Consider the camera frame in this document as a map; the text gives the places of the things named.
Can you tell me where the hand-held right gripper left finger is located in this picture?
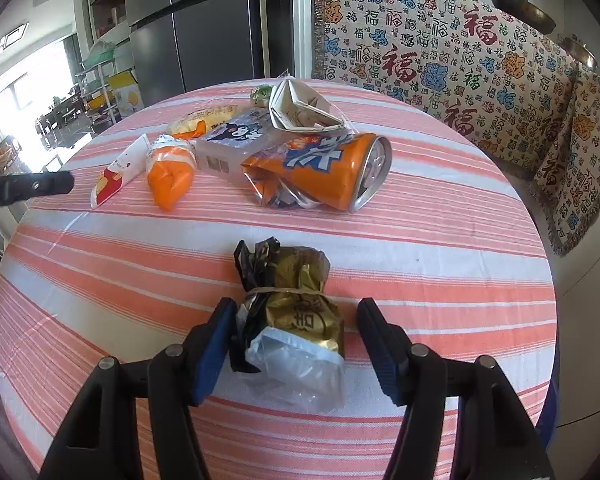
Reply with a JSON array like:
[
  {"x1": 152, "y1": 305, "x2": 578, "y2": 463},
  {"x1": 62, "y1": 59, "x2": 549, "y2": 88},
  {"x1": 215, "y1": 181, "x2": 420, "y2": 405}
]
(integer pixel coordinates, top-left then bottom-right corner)
[{"x1": 37, "y1": 297, "x2": 238, "y2": 480}]

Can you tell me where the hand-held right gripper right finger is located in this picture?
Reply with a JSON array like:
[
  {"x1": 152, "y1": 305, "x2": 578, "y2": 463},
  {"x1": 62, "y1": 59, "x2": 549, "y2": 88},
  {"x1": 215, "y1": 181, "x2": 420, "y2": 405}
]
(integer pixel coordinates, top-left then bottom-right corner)
[{"x1": 356, "y1": 298, "x2": 556, "y2": 480}]

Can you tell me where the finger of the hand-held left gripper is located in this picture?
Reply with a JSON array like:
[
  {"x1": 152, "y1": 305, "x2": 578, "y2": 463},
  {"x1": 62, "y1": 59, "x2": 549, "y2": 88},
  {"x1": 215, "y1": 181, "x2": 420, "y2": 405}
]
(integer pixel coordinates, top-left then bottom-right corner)
[{"x1": 0, "y1": 170, "x2": 76, "y2": 204}]

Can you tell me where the gold snack bag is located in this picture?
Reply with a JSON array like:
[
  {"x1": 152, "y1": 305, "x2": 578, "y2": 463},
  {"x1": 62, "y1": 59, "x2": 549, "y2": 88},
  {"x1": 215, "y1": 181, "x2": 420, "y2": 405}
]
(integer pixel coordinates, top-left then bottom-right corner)
[{"x1": 228, "y1": 239, "x2": 347, "y2": 413}]

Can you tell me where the cream bread packet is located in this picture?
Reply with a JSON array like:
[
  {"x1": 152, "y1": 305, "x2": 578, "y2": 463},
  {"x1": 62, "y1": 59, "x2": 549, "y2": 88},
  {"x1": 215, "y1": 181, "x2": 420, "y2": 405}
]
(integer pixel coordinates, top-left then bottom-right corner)
[{"x1": 167, "y1": 105, "x2": 241, "y2": 141}]

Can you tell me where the wooden dining furniture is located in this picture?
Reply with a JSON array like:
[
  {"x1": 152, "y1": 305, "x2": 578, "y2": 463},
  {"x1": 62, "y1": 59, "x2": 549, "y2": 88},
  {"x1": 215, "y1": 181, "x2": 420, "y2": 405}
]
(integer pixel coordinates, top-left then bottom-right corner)
[{"x1": 35, "y1": 87, "x2": 88, "y2": 136}]

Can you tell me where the white red wrapper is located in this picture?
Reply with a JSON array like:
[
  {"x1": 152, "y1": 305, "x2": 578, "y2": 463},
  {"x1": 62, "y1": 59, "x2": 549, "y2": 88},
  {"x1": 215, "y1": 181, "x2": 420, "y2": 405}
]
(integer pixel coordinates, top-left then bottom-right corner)
[{"x1": 89, "y1": 133, "x2": 151, "y2": 209}]

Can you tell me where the pink striped tablecloth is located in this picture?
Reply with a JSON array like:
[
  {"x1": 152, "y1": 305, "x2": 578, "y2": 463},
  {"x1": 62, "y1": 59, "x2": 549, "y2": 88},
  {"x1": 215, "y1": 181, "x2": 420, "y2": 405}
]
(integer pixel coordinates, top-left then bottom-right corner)
[{"x1": 0, "y1": 79, "x2": 558, "y2": 480}]

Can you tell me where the yellow green cardboard box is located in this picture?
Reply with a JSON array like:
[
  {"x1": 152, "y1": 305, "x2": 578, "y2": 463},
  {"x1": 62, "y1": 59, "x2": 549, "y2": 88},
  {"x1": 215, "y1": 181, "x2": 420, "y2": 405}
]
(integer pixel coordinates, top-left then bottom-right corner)
[{"x1": 107, "y1": 71, "x2": 143, "y2": 116}]

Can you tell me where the white storage rack with basins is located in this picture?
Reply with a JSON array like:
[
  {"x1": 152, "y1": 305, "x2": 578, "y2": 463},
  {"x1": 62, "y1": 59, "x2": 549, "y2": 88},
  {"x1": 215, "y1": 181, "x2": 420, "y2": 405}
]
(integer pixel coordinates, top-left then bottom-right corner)
[{"x1": 75, "y1": 40, "x2": 136, "y2": 131}]

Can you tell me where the orange snack packet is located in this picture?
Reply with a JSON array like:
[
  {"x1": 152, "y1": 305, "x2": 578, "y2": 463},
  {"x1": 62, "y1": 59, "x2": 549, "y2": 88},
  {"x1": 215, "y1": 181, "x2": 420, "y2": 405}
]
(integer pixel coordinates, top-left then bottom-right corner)
[{"x1": 145, "y1": 133, "x2": 197, "y2": 212}]

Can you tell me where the ceiling lamp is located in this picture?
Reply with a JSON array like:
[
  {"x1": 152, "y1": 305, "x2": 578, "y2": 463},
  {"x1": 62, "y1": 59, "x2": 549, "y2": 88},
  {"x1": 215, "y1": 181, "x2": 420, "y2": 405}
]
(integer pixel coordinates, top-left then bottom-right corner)
[{"x1": 0, "y1": 21, "x2": 30, "y2": 53}]

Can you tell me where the crushed orange drink can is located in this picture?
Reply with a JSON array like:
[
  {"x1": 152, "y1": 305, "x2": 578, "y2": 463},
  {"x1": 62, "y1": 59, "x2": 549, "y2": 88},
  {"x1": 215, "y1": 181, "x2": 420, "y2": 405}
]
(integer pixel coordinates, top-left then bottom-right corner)
[{"x1": 241, "y1": 132, "x2": 393, "y2": 213}]

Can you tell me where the cartoon print drink carton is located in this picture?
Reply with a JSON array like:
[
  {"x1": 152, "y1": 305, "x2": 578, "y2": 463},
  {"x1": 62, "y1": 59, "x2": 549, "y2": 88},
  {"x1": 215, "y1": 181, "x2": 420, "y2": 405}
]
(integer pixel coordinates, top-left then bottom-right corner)
[{"x1": 195, "y1": 107, "x2": 281, "y2": 176}]

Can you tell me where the white base cabinet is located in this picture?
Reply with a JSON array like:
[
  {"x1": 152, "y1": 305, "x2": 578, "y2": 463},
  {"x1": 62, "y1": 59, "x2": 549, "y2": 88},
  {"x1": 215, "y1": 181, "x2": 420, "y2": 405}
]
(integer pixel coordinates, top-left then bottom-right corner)
[{"x1": 555, "y1": 240, "x2": 600, "y2": 431}]

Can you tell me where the grey refrigerator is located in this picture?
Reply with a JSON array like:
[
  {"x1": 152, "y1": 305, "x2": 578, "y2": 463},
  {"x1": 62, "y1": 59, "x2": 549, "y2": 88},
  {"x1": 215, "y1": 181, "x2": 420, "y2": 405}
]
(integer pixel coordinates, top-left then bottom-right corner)
[{"x1": 124, "y1": 0, "x2": 266, "y2": 95}]

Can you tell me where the white folded paper box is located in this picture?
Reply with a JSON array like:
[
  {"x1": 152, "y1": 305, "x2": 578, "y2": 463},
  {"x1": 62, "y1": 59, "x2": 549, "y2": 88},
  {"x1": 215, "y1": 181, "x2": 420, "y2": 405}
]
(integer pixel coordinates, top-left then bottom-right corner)
[{"x1": 269, "y1": 77, "x2": 346, "y2": 136}]

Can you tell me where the printed blanket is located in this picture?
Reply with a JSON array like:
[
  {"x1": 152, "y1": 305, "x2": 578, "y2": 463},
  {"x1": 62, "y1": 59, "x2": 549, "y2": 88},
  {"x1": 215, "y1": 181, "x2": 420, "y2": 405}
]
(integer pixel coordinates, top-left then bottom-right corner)
[
  {"x1": 532, "y1": 67, "x2": 600, "y2": 257},
  {"x1": 310, "y1": 0, "x2": 578, "y2": 161}
]

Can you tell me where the steel pot with lid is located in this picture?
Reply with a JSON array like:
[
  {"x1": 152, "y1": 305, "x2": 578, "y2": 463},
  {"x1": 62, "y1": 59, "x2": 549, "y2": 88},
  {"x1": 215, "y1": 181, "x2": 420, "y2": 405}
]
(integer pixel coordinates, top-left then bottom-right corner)
[{"x1": 557, "y1": 35, "x2": 600, "y2": 72}]

